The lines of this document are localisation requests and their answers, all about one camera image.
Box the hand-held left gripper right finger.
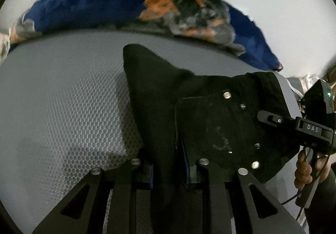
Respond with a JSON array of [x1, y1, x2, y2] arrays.
[[181, 141, 306, 234]]

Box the black cable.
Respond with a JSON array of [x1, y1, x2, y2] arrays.
[[281, 142, 336, 221]]

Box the black pants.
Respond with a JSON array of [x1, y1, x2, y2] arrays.
[[123, 43, 301, 234]]

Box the person's right hand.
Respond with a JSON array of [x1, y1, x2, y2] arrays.
[[294, 150, 331, 191]]

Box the blue orange printed blanket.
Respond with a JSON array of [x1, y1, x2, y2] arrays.
[[0, 0, 284, 72]]

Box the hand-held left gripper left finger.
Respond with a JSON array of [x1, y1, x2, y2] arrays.
[[31, 158, 154, 234]]

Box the white crumpled cloth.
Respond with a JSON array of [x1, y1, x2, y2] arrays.
[[287, 74, 321, 98]]

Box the grey honeycomb bed sheet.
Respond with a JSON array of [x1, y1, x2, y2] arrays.
[[0, 30, 305, 234]]

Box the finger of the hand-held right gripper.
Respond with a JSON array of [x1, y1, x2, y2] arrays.
[[257, 110, 298, 129]]

